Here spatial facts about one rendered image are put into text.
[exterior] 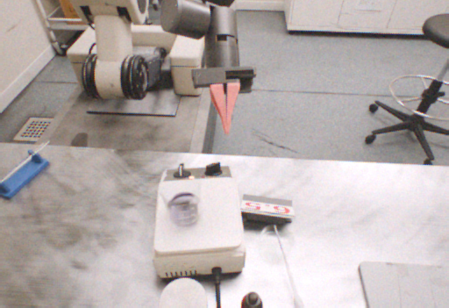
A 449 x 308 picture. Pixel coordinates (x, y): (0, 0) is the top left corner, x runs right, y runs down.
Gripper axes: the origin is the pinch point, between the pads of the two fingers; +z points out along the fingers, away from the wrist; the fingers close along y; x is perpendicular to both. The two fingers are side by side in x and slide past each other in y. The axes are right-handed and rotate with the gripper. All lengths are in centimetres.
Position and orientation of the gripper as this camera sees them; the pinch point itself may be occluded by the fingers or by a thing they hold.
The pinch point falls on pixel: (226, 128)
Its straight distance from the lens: 50.4
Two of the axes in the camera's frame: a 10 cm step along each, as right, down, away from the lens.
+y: 10.0, -0.6, 0.4
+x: -0.3, 1.2, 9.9
